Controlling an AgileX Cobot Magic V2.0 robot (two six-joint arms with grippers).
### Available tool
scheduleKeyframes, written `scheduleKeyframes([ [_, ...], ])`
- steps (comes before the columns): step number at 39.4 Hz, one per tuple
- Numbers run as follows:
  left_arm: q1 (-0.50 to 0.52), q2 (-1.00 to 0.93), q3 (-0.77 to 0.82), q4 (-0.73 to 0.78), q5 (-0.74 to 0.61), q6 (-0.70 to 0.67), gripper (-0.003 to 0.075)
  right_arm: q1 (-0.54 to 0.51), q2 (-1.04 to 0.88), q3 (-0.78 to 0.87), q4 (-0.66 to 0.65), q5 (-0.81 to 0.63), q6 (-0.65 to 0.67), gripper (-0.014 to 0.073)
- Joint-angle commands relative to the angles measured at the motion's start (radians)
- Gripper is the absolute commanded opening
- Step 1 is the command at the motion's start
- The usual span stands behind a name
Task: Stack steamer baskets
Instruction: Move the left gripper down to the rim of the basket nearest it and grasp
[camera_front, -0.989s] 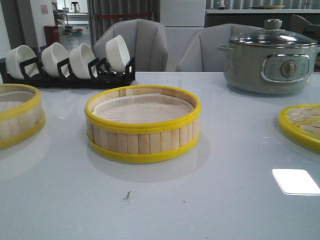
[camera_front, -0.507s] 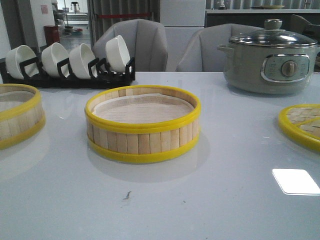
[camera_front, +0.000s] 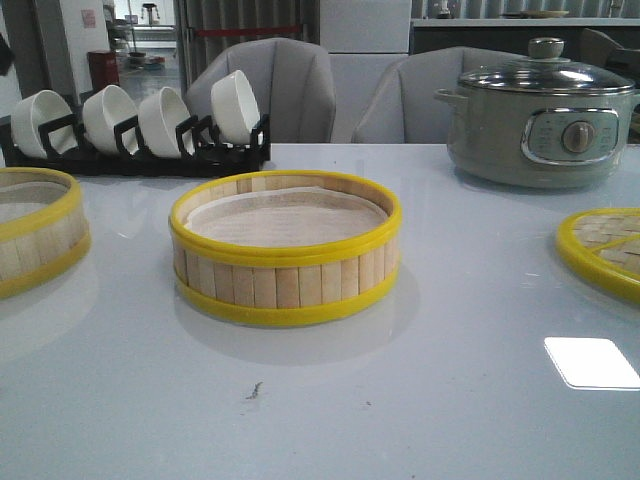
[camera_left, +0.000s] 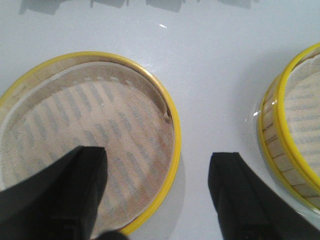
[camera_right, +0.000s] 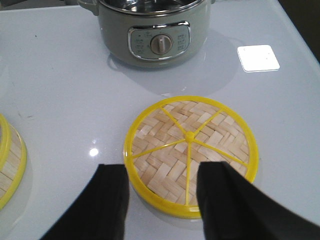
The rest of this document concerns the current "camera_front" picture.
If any woven bamboo steamer lid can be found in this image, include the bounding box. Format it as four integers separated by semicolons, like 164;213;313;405
555;208;639;303

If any green electric cooking pot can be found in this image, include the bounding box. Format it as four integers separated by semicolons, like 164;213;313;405
434;86;639;189

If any white bowl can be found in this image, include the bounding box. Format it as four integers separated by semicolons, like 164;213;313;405
11;90;72;159
210;70;260;145
138;87;191;158
82;84;138;155

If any white cabinet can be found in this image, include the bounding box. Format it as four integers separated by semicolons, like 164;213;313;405
319;0;412;143

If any left grey chair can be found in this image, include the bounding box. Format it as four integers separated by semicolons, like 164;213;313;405
185;38;336;143

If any black dish rack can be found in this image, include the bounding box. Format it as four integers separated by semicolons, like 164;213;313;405
1;113;270;178

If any bamboo steamer tier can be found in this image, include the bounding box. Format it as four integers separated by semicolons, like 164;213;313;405
1;167;91;298
169;170;402;326

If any white steamer liner paper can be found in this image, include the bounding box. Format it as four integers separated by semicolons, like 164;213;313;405
185;187;388;247

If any red bin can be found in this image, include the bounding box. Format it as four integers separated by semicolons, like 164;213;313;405
87;50;120;93

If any right grey chair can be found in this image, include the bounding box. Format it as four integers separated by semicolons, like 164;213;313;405
351;46;520;144

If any grey chair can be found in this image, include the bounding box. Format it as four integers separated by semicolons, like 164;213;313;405
185;38;336;143
351;46;520;144

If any glass pot lid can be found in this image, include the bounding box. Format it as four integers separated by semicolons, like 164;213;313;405
458;37;635;95

